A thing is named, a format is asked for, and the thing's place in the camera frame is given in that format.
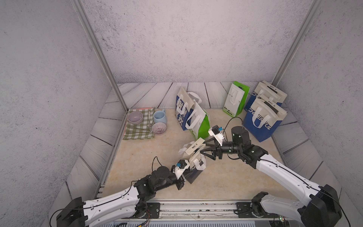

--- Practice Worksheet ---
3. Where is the green white bag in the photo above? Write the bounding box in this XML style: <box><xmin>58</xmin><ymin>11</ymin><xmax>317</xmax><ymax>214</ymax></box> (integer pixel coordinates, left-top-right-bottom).
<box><xmin>223</xmin><ymin>81</ymin><xmax>250</xmax><ymax>117</ymax></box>
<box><xmin>185</xmin><ymin>103</ymin><xmax>211</xmax><ymax>140</ymax></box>

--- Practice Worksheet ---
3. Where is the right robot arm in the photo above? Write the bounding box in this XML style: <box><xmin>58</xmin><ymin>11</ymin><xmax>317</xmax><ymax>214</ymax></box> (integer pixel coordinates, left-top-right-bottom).
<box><xmin>200</xmin><ymin>125</ymin><xmax>346</xmax><ymax>227</ymax></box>

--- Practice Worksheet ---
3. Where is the aluminium frame post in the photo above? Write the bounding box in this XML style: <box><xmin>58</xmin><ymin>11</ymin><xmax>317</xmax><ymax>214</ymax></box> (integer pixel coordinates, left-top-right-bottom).
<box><xmin>71</xmin><ymin>0</ymin><xmax>128</xmax><ymax>111</ymax></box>
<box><xmin>272</xmin><ymin>0</ymin><xmax>323</xmax><ymax>87</ymax></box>

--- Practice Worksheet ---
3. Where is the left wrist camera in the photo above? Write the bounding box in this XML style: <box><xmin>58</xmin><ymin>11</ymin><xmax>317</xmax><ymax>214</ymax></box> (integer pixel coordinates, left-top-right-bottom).
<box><xmin>174</xmin><ymin>159</ymin><xmax>190</xmax><ymax>180</ymax></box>

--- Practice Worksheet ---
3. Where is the right aluminium frame post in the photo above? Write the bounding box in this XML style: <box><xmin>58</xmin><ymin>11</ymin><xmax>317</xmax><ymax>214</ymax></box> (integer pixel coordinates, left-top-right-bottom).
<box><xmin>272</xmin><ymin>0</ymin><xmax>323</xmax><ymax>87</ymax></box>

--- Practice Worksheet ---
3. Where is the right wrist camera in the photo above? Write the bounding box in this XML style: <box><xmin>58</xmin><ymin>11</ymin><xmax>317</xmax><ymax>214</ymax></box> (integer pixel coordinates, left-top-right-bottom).
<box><xmin>206</xmin><ymin>125</ymin><xmax>225</xmax><ymax>146</ymax></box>

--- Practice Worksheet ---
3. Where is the left aluminium frame post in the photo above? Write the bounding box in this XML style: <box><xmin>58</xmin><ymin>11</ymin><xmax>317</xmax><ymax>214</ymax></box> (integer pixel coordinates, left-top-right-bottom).
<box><xmin>71</xmin><ymin>0</ymin><xmax>128</xmax><ymax>111</ymax></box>

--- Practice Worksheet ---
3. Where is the blue mug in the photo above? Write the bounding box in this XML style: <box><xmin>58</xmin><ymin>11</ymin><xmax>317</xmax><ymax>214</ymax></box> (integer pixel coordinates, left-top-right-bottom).
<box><xmin>153</xmin><ymin>109</ymin><xmax>167</xmax><ymax>124</ymax></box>

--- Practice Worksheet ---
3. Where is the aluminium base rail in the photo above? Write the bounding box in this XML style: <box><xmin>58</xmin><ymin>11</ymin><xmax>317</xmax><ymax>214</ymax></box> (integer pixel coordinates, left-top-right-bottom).
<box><xmin>74</xmin><ymin>200</ymin><xmax>327</xmax><ymax>227</ymax></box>

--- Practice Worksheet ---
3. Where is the green checkered cloth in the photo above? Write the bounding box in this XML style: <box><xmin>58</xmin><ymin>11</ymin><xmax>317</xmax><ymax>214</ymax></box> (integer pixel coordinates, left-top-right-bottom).
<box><xmin>123</xmin><ymin>107</ymin><xmax>155</xmax><ymax>140</ymax></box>

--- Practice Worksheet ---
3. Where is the blue beige takeout bag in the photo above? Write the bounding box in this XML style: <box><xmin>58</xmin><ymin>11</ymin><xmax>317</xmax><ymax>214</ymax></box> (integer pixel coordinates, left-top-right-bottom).
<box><xmin>244</xmin><ymin>80</ymin><xmax>287</xmax><ymax>111</ymax></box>

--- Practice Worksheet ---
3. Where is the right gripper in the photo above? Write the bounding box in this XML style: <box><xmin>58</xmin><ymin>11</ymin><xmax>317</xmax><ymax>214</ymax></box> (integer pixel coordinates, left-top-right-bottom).
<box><xmin>200</xmin><ymin>137</ymin><xmax>242</xmax><ymax>161</ymax></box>

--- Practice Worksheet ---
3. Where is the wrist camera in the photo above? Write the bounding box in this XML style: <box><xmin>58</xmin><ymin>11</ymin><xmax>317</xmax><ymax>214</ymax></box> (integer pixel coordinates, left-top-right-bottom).
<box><xmin>206</xmin><ymin>125</ymin><xmax>225</xmax><ymax>146</ymax></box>
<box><xmin>174</xmin><ymin>159</ymin><xmax>190</xmax><ymax>180</ymax></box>

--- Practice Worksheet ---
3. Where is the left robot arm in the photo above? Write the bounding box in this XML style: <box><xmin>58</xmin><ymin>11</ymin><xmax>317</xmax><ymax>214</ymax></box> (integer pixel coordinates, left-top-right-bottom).
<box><xmin>56</xmin><ymin>166</ymin><xmax>185</xmax><ymax>227</ymax></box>

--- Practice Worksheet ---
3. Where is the navy beige bag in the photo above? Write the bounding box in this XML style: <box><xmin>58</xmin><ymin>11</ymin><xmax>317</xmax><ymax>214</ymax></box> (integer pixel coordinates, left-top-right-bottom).
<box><xmin>178</xmin><ymin>138</ymin><xmax>207</xmax><ymax>184</ymax></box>

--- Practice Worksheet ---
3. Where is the purple bowl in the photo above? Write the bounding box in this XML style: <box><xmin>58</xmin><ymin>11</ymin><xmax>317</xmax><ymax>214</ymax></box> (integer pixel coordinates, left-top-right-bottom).
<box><xmin>127</xmin><ymin>111</ymin><xmax>144</xmax><ymax>125</ymax></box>

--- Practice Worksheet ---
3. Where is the pink patterned bowl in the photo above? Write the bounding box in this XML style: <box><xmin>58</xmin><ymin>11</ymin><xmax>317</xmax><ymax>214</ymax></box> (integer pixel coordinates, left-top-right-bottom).
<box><xmin>151</xmin><ymin>122</ymin><xmax>167</xmax><ymax>135</ymax></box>

